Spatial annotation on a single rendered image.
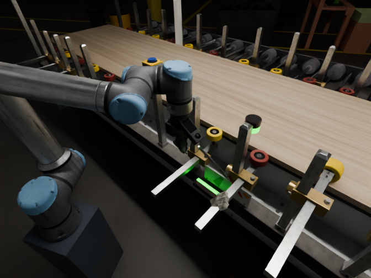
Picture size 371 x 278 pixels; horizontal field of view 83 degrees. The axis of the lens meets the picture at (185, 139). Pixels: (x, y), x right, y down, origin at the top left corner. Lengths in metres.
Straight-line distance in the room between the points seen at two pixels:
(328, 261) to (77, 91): 1.04
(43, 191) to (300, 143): 1.15
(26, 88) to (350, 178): 1.14
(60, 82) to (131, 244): 1.36
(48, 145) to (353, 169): 1.28
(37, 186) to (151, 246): 0.94
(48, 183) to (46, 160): 0.11
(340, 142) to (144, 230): 1.40
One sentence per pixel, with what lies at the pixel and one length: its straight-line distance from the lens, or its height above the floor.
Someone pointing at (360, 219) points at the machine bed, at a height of 0.76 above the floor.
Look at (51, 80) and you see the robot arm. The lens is 0.66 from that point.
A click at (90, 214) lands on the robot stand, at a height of 0.60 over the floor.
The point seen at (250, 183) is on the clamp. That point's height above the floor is 0.87.
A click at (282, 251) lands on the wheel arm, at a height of 0.96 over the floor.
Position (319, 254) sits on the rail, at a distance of 1.07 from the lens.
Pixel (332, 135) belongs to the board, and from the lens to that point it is 1.25.
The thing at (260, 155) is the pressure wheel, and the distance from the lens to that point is 0.99.
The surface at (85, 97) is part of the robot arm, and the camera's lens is 0.62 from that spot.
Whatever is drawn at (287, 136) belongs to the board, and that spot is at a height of 0.90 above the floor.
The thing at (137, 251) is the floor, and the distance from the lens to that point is 1.74.
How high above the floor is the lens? 1.59
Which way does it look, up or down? 42 degrees down
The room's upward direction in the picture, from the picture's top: 2 degrees counter-clockwise
